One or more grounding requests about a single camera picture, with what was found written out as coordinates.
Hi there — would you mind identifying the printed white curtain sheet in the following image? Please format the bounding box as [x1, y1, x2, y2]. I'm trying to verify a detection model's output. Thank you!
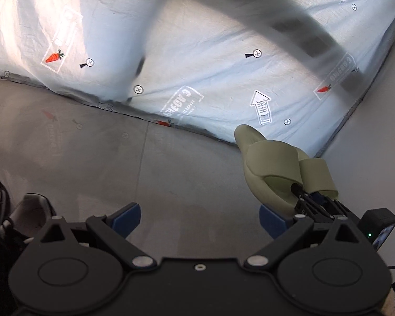
[0, 0, 395, 156]

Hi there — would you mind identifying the black sneaker near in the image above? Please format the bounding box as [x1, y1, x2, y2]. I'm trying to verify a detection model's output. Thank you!
[0, 193, 57, 285]

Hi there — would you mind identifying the green slide sandal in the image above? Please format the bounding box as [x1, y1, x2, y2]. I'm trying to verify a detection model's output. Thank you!
[296, 148, 339, 200]
[234, 124, 308, 216]

